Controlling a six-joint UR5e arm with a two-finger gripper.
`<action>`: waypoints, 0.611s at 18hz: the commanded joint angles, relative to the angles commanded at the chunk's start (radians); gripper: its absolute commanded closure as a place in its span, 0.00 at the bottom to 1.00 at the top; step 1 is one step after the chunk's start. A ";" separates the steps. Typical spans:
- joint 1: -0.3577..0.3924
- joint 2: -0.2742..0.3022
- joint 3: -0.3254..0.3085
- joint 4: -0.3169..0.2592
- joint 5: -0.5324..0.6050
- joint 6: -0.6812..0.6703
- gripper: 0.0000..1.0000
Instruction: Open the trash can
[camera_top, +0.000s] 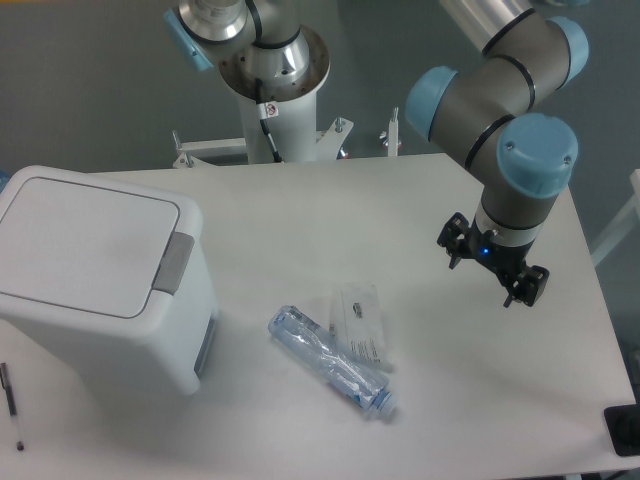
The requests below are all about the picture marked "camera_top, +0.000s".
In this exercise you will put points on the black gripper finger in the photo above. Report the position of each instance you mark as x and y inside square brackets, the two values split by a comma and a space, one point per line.
[526, 286]
[454, 238]

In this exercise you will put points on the clear plastic packaging bag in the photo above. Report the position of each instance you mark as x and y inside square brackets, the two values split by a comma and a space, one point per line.
[356, 320]

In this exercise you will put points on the white metal frame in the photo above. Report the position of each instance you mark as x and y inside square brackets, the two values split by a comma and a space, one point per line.
[623, 222]

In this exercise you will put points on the black pen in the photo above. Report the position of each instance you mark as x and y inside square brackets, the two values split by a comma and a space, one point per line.
[12, 406]

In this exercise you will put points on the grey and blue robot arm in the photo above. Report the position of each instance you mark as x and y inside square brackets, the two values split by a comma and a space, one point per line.
[485, 121]

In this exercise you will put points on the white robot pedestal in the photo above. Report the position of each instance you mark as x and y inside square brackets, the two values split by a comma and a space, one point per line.
[276, 91]

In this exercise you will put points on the black device at table edge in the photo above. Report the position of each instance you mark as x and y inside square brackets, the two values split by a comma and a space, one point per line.
[623, 426]

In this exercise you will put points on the crushed clear plastic bottle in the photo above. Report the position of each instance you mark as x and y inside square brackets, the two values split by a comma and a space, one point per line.
[333, 361]

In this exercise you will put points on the white trash can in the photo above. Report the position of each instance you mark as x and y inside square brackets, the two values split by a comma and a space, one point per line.
[108, 276]

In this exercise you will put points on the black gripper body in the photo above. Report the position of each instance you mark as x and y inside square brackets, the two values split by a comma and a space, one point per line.
[505, 262]

